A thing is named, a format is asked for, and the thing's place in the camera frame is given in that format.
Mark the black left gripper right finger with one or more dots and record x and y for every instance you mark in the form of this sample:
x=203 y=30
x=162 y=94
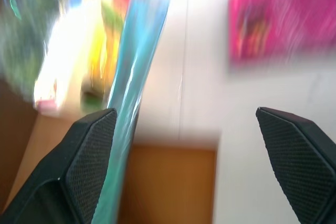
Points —
x=296 y=155

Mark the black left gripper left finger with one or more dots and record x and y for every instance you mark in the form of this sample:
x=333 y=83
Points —
x=78 y=161

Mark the light blue plastic packet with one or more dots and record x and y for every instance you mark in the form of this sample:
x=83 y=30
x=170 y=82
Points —
x=139 y=58

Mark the yellow white snack packet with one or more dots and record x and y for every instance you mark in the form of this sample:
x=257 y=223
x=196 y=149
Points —
x=78 y=51

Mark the green snack packet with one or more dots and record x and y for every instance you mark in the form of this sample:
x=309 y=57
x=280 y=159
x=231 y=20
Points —
x=23 y=37

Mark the pink snack packet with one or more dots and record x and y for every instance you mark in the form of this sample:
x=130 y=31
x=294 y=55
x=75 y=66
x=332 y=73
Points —
x=286 y=16

